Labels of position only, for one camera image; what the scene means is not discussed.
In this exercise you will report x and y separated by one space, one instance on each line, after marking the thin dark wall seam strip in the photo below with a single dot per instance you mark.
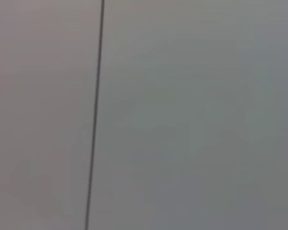
95 115

